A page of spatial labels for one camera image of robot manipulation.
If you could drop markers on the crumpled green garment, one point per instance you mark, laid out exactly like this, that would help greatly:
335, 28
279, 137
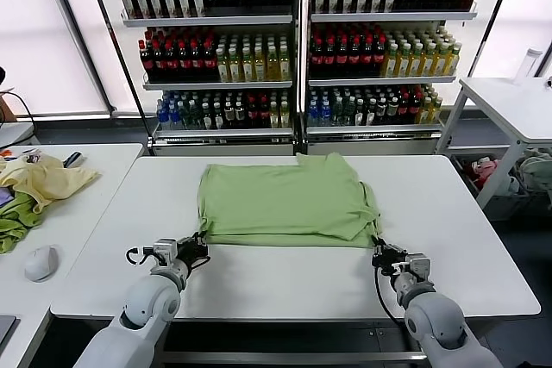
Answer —
17, 213

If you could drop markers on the small printed packet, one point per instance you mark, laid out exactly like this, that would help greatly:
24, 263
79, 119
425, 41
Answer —
32, 156

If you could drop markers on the dark blue white tool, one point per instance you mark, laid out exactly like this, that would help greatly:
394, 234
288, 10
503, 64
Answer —
73, 159

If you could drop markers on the small yellow juice bottle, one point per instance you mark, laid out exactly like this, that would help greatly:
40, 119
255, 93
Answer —
285, 117
437, 110
274, 117
426, 111

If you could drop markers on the light green polo shirt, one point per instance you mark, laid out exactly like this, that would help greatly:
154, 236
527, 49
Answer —
280, 200

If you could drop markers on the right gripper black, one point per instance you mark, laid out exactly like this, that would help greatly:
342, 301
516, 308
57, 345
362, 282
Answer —
390, 260

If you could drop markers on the small orange object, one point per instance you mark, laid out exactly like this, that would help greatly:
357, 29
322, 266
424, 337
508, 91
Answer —
7, 152

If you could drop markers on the pale green clothes pile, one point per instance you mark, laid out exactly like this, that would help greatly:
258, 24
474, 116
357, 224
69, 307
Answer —
535, 170

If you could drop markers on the metal work table frame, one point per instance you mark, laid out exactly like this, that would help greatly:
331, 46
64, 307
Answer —
302, 358

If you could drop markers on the pale yellow garment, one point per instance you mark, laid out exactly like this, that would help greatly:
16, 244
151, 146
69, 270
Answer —
47, 180

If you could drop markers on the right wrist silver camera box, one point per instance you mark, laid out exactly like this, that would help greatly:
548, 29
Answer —
419, 266

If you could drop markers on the blue water bottle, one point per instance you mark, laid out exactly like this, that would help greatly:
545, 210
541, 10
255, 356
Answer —
174, 116
313, 114
324, 114
162, 116

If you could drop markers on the purple cloth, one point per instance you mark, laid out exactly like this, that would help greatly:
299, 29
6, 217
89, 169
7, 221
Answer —
4, 197

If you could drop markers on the white side table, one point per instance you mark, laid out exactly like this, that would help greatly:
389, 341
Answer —
509, 105

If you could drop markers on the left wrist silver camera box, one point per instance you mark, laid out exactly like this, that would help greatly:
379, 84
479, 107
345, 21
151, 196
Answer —
165, 249

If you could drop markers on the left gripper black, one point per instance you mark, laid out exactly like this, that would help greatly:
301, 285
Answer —
190, 253

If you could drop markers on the pink and red clothes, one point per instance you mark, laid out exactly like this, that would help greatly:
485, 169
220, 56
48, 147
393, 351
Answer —
483, 170

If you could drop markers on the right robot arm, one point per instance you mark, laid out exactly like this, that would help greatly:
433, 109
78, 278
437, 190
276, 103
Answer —
435, 316

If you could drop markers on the small red-capped cola bottle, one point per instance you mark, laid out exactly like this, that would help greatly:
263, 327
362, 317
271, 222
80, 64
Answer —
415, 111
264, 117
403, 111
252, 117

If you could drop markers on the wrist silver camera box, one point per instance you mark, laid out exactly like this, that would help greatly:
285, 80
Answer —
419, 266
165, 249

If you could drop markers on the white computer mouse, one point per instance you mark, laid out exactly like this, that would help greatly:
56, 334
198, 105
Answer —
42, 262

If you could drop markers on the metal drinks shelf unit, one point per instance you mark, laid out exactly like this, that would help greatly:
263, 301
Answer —
388, 16
207, 20

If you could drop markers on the dark flat tablet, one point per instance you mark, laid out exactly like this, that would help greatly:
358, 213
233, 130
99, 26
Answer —
6, 329

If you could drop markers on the small dark bottle white label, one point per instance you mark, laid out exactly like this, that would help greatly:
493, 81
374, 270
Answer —
218, 118
359, 114
371, 114
392, 113
229, 117
240, 117
207, 118
381, 113

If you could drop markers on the clear water bottle green cap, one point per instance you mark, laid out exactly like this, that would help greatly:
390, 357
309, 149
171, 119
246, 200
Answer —
337, 114
185, 117
196, 117
349, 114

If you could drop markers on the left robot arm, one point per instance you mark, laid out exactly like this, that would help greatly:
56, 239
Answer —
146, 303

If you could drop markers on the grey storage crate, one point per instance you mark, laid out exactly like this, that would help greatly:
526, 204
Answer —
500, 208

